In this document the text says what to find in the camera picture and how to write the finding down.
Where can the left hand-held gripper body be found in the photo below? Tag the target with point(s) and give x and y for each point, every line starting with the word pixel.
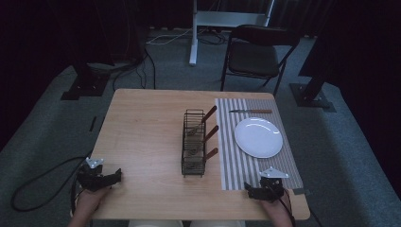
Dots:
pixel 91 179

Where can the white desk frame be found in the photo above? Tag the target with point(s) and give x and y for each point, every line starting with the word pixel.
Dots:
pixel 194 41

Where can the grey striped placemat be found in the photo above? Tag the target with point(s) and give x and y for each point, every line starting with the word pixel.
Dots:
pixel 230 170

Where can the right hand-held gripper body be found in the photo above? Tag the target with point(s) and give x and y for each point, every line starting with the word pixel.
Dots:
pixel 271 187

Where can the black folding chair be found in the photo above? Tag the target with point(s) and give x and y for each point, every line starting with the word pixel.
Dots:
pixel 252 58

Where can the person's left hand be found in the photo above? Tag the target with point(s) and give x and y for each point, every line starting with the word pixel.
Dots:
pixel 86 201

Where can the person's right hand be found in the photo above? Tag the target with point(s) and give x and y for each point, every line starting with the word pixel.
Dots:
pixel 277 213

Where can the black stand with base plate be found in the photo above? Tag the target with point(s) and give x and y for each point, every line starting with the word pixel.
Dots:
pixel 310 94
pixel 86 85

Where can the white plate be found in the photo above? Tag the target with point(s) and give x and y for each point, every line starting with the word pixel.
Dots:
pixel 258 137

